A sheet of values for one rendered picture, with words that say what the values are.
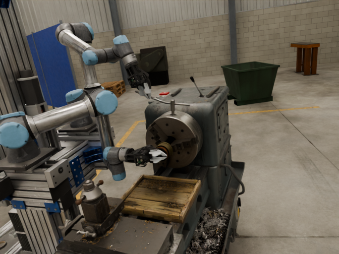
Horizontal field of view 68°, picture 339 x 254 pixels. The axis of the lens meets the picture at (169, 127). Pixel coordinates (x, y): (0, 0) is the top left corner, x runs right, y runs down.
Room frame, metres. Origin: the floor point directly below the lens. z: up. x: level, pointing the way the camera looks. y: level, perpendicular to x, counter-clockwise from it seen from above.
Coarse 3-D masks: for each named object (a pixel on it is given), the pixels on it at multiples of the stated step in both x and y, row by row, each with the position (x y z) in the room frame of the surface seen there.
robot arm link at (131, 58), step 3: (129, 54) 1.37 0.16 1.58; (132, 54) 1.38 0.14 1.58; (123, 57) 1.38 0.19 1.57; (126, 57) 1.37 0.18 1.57; (129, 57) 1.37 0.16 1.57; (132, 57) 1.37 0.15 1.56; (135, 57) 1.39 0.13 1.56; (123, 60) 1.38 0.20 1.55; (126, 60) 1.37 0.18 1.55; (129, 60) 1.37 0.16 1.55; (132, 60) 1.37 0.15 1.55; (135, 60) 1.38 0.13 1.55; (126, 63) 1.37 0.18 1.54; (129, 63) 1.37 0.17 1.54
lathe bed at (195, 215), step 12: (168, 168) 1.42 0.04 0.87; (192, 168) 1.38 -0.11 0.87; (204, 168) 1.36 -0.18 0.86; (204, 180) 1.32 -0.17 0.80; (204, 192) 1.29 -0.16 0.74; (204, 204) 1.24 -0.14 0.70; (132, 216) 0.99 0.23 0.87; (192, 216) 1.08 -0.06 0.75; (180, 228) 0.89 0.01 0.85; (192, 228) 1.04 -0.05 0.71
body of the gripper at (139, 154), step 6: (132, 150) 1.23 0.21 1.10; (138, 150) 1.18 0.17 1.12; (144, 150) 1.18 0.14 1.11; (126, 156) 1.17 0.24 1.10; (132, 156) 1.18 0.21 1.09; (138, 156) 1.14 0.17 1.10; (144, 156) 1.13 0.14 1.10; (150, 156) 1.18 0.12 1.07; (132, 162) 1.15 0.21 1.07; (138, 162) 1.16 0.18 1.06; (144, 162) 1.14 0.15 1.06
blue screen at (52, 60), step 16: (32, 32) 7.41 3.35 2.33; (48, 32) 6.52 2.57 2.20; (32, 48) 7.68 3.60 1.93; (48, 48) 6.73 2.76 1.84; (64, 48) 6.01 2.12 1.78; (48, 64) 6.96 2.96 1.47; (64, 64) 6.18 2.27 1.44; (48, 80) 7.22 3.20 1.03; (64, 80) 6.37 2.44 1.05; (48, 96) 7.52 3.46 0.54; (64, 96) 6.58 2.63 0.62
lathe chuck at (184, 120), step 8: (176, 112) 1.37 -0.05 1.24; (160, 120) 1.32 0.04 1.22; (168, 120) 1.30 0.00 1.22; (176, 120) 1.28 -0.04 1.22; (184, 120) 1.28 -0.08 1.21; (192, 120) 1.33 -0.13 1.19; (160, 128) 1.32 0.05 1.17; (168, 128) 1.30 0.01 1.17; (176, 128) 1.28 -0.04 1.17; (184, 128) 1.26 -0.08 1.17; (192, 128) 1.27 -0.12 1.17; (152, 136) 1.34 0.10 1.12; (176, 136) 1.28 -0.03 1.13; (184, 136) 1.26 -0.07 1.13; (192, 136) 1.25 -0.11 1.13; (200, 136) 1.30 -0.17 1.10; (152, 144) 1.35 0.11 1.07; (200, 144) 1.29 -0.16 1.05; (176, 152) 1.29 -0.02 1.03; (184, 152) 1.27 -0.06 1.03; (192, 152) 1.25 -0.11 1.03; (176, 160) 1.29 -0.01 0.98; (184, 160) 1.27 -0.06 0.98; (192, 160) 1.25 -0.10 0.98
